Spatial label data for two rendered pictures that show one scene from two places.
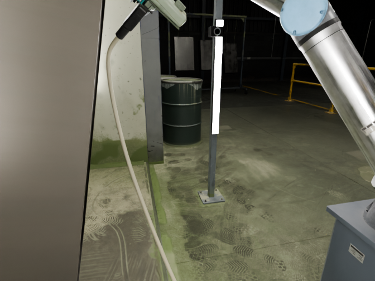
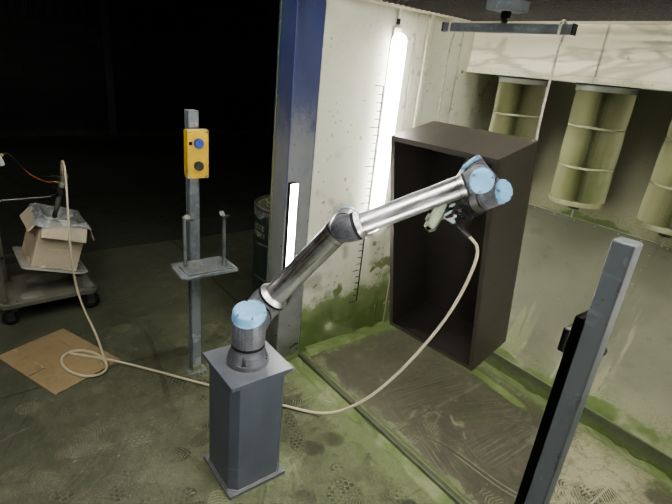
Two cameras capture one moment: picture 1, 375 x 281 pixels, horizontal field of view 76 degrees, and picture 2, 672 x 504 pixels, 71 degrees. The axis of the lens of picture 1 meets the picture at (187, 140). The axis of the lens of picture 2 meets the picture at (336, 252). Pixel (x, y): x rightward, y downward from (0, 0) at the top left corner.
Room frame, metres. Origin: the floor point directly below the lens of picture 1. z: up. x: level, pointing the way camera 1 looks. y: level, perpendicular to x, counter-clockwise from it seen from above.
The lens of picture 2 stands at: (2.48, -1.24, 1.94)
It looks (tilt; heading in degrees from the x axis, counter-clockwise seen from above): 22 degrees down; 153
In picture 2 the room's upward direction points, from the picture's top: 6 degrees clockwise
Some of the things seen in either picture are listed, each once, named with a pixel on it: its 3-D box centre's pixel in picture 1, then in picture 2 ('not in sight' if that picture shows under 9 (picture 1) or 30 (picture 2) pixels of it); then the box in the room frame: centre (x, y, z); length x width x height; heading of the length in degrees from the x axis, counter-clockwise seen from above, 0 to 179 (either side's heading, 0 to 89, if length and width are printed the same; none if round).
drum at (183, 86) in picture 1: (182, 111); not in sight; (3.38, 0.08, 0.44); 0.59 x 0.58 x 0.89; 27
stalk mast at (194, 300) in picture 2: not in sight; (193, 253); (-0.19, -0.83, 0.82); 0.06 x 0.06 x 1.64; 13
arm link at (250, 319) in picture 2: not in sight; (249, 323); (0.69, -0.73, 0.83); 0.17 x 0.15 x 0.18; 145
